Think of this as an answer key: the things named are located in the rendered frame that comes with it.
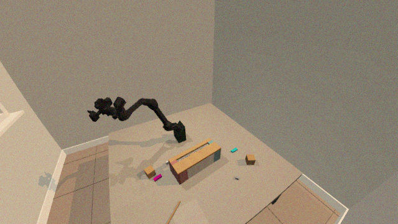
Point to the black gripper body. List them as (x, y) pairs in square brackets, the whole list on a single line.
[(95, 115)]

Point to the small magenta block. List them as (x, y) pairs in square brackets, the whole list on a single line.
[(157, 177)]

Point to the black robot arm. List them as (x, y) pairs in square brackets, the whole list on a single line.
[(118, 111)]

